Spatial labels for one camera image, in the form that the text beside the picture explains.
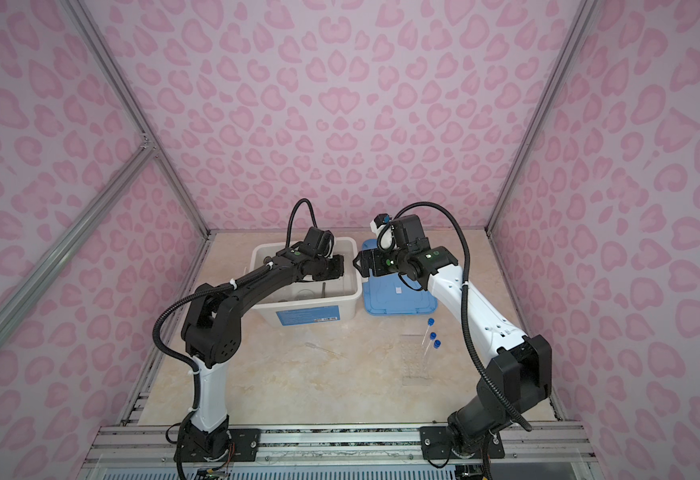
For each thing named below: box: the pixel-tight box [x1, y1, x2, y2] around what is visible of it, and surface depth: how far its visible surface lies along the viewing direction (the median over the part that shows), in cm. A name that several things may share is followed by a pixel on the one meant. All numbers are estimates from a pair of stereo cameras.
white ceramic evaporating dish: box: [297, 289, 315, 300], surface depth 102 cm
